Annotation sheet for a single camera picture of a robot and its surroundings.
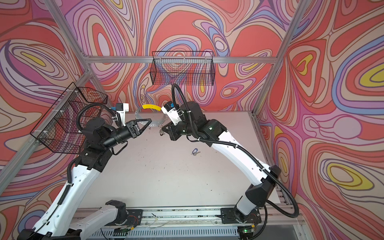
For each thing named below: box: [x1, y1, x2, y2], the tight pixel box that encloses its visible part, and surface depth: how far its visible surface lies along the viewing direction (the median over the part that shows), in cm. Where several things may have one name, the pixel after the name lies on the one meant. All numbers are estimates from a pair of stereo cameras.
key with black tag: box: [159, 125, 165, 136], surface depth 66 cm
